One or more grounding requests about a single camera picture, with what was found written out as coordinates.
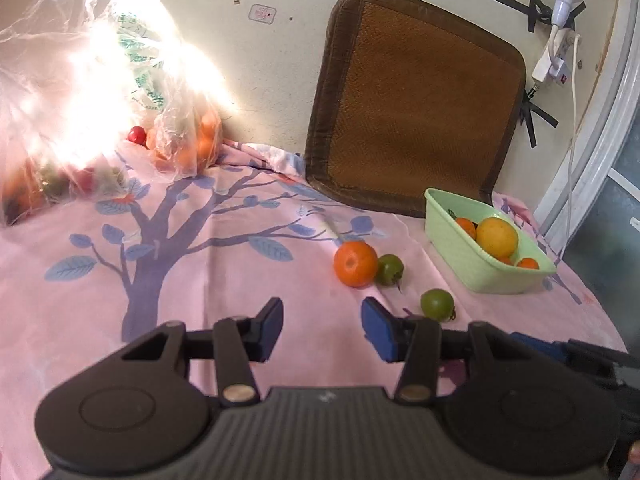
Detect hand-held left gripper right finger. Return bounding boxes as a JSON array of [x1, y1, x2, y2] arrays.
[[360, 297, 522, 405]]

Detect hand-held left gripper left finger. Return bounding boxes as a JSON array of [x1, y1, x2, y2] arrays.
[[120, 297, 262, 407]]

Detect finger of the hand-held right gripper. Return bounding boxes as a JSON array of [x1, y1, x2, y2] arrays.
[[509, 332, 632, 387]]

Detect green lime front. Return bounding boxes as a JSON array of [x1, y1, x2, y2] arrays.
[[376, 254, 404, 286]]

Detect green lime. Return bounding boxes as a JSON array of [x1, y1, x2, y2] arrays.
[[376, 254, 404, 286], [420, 288, 455, 322]]

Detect green lime back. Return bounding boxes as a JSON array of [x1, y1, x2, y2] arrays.
[[420, 288, 455, 322]]

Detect light green plastic basin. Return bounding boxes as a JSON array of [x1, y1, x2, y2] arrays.
[[424, 188, 557, 295]]

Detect large yellow grapefruit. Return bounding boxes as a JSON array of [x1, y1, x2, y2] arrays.
[[475, 215, 519, 258]]

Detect pink deer printed bed sheet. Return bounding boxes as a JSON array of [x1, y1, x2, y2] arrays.
[[0, 137, 630, 411]]

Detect clear plastic bag with oranges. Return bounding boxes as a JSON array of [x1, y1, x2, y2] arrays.
[[147, 80, 225, 183]]

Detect brown woven seat mat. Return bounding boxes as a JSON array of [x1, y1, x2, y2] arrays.
[[304, 0, 527, 219]]

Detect black tape strips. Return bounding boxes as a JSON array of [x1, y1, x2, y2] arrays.
[[518, 87, 559, 149], [486, 0, 587, 34]]

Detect green printed plastic bag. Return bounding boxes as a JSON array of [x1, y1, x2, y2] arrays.
[[112, 7, 168, 113]]

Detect large clear plastic bag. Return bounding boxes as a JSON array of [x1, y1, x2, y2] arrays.
[[0, 0, 168, 228]]

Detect white window frame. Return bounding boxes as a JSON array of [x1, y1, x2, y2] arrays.
[[531, 0, 640, 266]]

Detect white power cable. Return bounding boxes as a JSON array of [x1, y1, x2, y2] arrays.
[[557, 35, 585, 263]]

